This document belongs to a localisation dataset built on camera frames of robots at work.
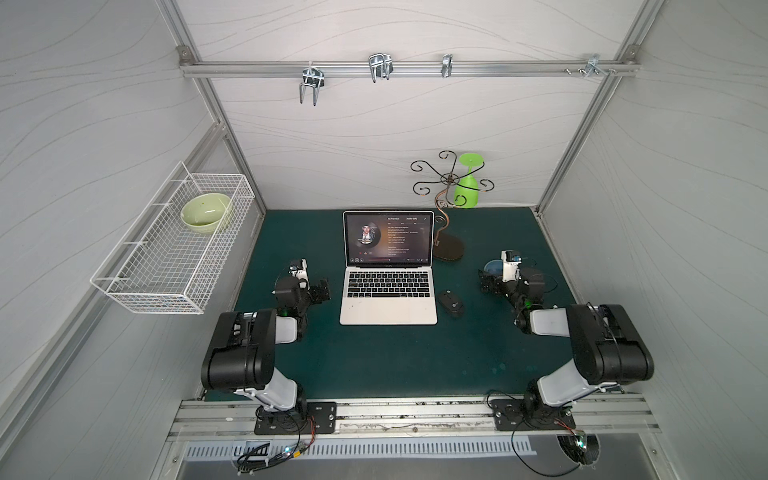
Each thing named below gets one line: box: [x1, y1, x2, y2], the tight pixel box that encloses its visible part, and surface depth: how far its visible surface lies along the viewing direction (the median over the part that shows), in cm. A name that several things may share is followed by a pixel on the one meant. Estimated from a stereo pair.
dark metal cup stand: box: [411, 150, 495, 262], surface depth 90 cm
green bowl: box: [181, 193, 231, 235], surface depth 73 cm
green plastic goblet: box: [454, 152, 485, 209], surface depth 92 cm
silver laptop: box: [339, 211, 438, 326], surface depth 100 cm
